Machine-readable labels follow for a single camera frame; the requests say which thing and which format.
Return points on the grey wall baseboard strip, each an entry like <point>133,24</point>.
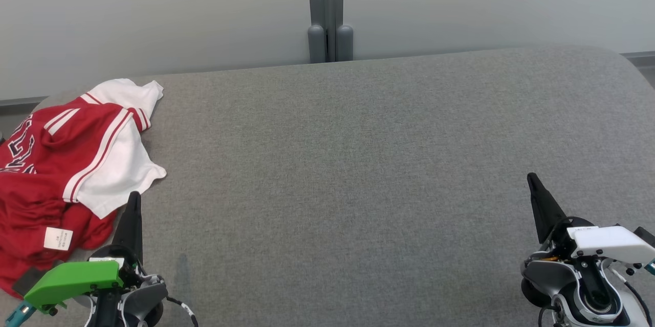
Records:
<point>639,58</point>
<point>23,102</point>

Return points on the grey partition post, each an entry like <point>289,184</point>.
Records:
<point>330,9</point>

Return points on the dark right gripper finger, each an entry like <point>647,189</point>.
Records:
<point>545,209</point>

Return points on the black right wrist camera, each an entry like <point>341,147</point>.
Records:
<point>647,237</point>

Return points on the grey fabric sofa cushion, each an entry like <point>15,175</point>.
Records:
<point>358,163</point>

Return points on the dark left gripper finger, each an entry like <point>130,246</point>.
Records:
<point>132,230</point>

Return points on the red shorts with white band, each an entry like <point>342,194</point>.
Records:
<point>30,214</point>

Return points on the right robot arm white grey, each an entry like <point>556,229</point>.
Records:
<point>547,273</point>

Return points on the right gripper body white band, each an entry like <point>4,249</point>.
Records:
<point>609,242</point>

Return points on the red white sports jersey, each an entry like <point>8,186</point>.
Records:
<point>77,137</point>

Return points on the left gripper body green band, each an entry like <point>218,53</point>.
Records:
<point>71,281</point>

